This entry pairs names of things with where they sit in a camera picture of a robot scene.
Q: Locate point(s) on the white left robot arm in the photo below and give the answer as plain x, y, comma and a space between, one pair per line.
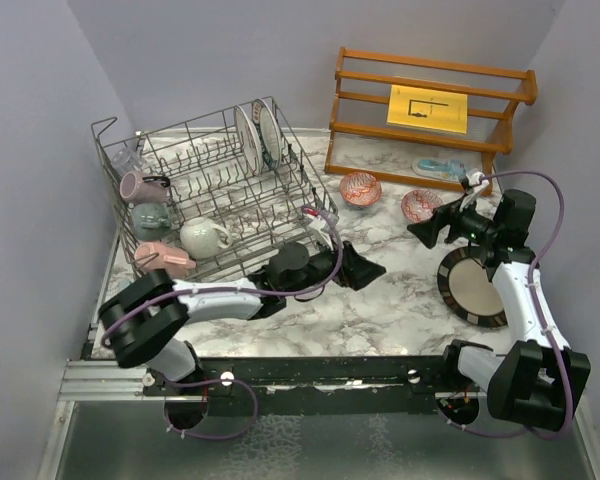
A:
140, 322

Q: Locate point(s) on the white speckled mug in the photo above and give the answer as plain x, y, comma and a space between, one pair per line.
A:
202, 238

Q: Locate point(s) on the white plate red characters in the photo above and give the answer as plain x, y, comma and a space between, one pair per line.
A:
249, 140

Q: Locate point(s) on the clear octagonal glass tumbler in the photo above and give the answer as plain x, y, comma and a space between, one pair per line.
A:
126, 160

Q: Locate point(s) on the yellow book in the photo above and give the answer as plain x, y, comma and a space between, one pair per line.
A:
428, 109

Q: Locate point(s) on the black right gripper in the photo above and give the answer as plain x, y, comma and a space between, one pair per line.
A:
441, 218

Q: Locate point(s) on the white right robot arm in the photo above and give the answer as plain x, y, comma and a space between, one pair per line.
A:
540, 381

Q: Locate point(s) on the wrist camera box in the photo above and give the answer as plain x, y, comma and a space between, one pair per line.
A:
474, 183
321, 225

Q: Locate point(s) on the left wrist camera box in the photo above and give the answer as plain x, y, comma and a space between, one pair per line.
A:
321, 225

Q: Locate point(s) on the green rimmed white plate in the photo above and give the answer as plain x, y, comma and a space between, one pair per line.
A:
269, 131

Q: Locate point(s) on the dark rimmed beige plate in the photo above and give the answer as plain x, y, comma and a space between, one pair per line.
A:
464, 287

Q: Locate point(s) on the grey-green ceramic mug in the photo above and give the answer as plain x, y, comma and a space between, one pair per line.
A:
151, 221

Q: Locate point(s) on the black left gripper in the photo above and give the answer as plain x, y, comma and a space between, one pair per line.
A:
356, 271

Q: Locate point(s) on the pink mug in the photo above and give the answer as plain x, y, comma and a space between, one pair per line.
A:
150, 256

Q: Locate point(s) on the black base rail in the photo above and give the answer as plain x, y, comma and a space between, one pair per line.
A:
307, 386

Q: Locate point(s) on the red patterned bowl near mug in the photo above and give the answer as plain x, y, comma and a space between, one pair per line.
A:
360, 189

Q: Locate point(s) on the grey wire dish rack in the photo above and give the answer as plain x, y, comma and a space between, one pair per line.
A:
206, 164

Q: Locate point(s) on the purple glass mug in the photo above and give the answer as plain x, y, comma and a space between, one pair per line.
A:
137, 187

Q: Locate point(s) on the wooden shelf rack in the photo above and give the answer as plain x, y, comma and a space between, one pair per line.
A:
490, 111

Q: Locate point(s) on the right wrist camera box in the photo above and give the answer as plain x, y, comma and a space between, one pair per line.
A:
474, 183

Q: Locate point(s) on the red patterned bowl far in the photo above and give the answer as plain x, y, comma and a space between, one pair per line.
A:
418, 205

